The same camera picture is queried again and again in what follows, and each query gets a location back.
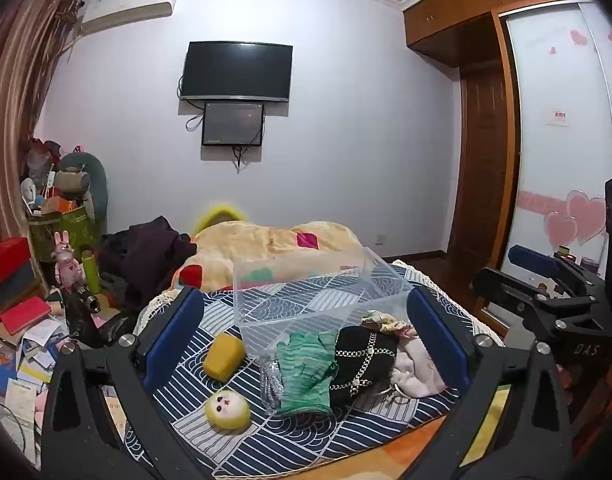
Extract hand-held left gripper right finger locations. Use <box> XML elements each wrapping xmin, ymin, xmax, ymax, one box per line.
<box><xmin>401</xmin><ymin>287</ymin><xmax>574</xmax><ymax>480</ymax></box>

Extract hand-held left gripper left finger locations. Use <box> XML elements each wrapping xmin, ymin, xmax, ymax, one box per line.
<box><xmin>38</xmin><ymin>286</ymin><xmax>221</xmax><ymax>480</ymax></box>

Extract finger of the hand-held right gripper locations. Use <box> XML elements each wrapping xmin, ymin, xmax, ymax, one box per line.
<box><xmin>507</xmin><ymin>245</ymin><xmax>604</xmax><ymax>291</ymax></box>
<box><xmin>472</xmin><ymin>267</ymin><xmax>606</xmax><ymax>321</ymax></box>

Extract pale pink cloth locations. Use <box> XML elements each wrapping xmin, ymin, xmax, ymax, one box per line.
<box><xmin>388</xmin><ymin>337</ymin><xmax>449</xmax><ymax>398</ymax></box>

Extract floral cloth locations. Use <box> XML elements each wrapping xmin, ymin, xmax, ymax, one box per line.
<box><xmin>361</xmin><ymin>310</ymin><xmax>417</xmax><ymax>338</ymax></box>

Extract yellow sponge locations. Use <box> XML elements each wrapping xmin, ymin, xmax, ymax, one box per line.
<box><xmin>203</xmin><ymin>332</ymin><xmax>247</xmax><ymax>381</ymax></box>

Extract black white patterned garment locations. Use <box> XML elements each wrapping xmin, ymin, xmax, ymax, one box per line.
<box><xmin>331</xmin><ymin>325</ymin><xmax>399</xmax><ymax>408</ymax></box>

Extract yellow round plush face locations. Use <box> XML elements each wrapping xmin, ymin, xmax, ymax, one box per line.
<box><xmin>205</xmin><ymin>390</ymin><xmax>251</xmax><ymax>432</ymax></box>

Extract silver glittery cloth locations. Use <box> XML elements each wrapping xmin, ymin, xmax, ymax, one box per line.
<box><xmin>260</xmin><ymin>357</ymin><xmax>285</xmax><ymax>409</ymax></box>

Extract green knitted gloves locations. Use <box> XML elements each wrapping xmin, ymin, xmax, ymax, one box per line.
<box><xmin>276</xmin><ymin>330</ymin><xmax>339</xmax><ymax>416</ymax></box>

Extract clear plastic storage box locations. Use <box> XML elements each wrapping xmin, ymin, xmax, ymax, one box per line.
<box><xmin>232</xmin><ymin>246</ymin><xmax>417</xmax><ymax>361</ymax></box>

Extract dark purple clothes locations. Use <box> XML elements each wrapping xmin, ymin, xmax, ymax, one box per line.
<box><xmin>98</xmin><ymin>216</ymin><xmax>199</xmax><ymax>311</ymax></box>

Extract black bag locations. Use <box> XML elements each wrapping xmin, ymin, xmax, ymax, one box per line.
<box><xmin>61</xmin><ymin>280</ymin><xmax>137</xmax><ymax>351</ymax></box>

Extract green bottle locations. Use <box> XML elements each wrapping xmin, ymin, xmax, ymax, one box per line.
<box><xmin>80</xmin><ymin>249</ymin><xmax>102</xmax><ymax>295</ymax></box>

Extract brown wooden door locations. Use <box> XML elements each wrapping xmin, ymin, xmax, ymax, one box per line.
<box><xmin>446</xmin><ymin>60</ymin><xmax>519</xmax><ymax>271</ymax></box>

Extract orange bed sheet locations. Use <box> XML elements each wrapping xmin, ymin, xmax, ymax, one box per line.
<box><xmin>306</xmin><ymin>385</ymin><xmax>511</xmax><ymax>480</ymax></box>

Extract beige fleece blanket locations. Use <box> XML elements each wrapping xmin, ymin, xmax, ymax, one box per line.
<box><xmin>171</xmin><ymin>220</ymin><xmax>367</xmax><ymax>293</ymax></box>

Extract pink rabbit toy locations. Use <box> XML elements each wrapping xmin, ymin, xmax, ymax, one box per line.
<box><xmin>53</xmin><ymin>230</ymin><xmax>84</xmax><ymax>288</ymax></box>

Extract yellow pillow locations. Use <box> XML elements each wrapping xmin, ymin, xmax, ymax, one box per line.
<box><xmin>193</xmin><ymin>202</ymin><xmax>249</xmax><ymax>236</ymax></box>

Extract white wardrobe sliding door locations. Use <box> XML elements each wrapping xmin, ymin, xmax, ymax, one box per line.
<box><xmin>500</xmin><ymin>0</ymin><xmax>612</xmax><ymax>271</ymax></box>

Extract green bag with clutter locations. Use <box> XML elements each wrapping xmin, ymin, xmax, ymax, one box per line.
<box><xmin>28</xmin><ymin>205</ymin><xmax>99</xmax><ymax>263</ymax></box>

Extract red book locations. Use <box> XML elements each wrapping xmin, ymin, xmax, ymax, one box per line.
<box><xmin>0</xmin><ymin>296</ymin><xmax>52</xmax><ymax>333</ymax></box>

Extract pile of papers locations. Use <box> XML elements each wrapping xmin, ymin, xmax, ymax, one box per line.
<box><xmin>0</xmin><ymin>310</ymin><xmax>77</xmax><ymax>461</ymax></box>

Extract blue patterned bedspread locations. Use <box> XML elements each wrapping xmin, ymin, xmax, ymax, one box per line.
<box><xmin>101</xmin><ymin>260</ymin><xmax>506</xmax><ymax>478</ymax></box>

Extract red box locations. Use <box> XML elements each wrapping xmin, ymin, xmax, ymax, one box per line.
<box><xmin>0</xmin><ymin>236</ymin><xmax>33</xmax><ymax>285</ymax></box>

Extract wooden overhead cabinet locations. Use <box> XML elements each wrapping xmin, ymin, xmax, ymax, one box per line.
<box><xmin>403</xmin><ymin>0</ymin><xmax>594</xmax><ymax>68</ymax></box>

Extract brown striped curtain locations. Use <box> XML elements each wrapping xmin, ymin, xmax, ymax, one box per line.
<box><xmin>0</xmin><ymin>0</ymin><xmax>84</xmax><ymax>256</ymax></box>

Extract white air conditioner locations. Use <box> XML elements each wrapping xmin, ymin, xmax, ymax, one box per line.
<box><xmin>78</xmin><ymin>0</ymin><xmax>179</xmax><ymax>36</ymax></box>

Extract small wall-mounted monitor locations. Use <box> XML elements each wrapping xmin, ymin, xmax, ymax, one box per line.
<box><xmin>202</xmin><ymin>102</ymin><xmax>265</xmax><ymax>147</ymax></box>

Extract wall-mounted black television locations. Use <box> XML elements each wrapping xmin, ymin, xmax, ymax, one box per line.
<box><xmin>179</xmin><ymin>41</ymin><xmax>293</xmax><ymax>103</ymax></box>

